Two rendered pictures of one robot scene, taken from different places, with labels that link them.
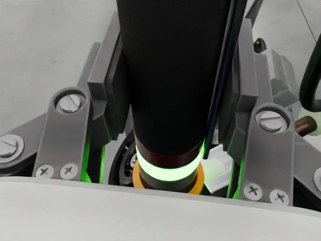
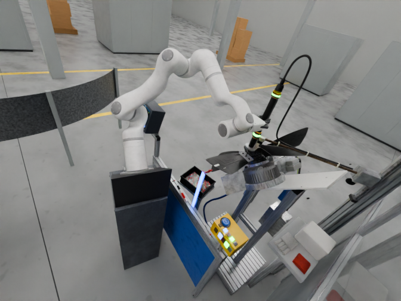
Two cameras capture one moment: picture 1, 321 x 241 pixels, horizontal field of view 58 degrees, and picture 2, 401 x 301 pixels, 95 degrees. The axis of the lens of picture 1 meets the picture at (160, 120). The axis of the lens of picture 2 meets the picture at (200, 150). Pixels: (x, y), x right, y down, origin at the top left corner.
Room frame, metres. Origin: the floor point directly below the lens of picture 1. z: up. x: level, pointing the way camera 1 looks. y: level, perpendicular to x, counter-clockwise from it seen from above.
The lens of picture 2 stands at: (-0.86, -0.35, 1.90)
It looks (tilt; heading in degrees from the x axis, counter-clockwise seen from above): 39 degrees down; 37
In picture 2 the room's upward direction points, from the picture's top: 15 degrees clockwise
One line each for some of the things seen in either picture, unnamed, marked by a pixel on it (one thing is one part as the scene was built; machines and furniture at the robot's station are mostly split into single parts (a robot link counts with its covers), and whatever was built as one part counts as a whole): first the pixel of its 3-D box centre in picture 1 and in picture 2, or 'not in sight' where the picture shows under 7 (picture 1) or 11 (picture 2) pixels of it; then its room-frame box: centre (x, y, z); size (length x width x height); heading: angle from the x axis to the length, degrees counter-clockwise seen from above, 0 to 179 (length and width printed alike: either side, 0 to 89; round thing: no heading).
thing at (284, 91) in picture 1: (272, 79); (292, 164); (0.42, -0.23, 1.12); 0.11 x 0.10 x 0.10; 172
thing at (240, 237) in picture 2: not in sight; (228, 235); (-0.32, -0.25, 1.02); 0.16 x 0.10 x 0.11; 82
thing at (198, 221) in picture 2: not in sight; (182, 199); (-0.26, 0.14, 0.82); 0.90 x 0.04 x 0.08; 82
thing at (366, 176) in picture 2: not in sight; (366, 176); (0.37, -0.56, 1.35); 0.10 x 0.07 x 0.08; 117
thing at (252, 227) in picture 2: not in sight; (248, 223); (0.18, -0.24, 0.56); 0.19 x 0.04 x 0.04; 82
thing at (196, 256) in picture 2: not in sight; (176, 225); (-0.26, 0.14, 0.45); 0.82 x 0.01 x 0.66; 82
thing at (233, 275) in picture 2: not in sight; (228, 247); (0.19, -0.22, 0.04); 0.62 x 0.46 x 0.08; 82
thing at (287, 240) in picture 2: not in sight; (286, 243); (0.03, -0.50, 0.87); 0.15 x 0.09 x 0.02; 168
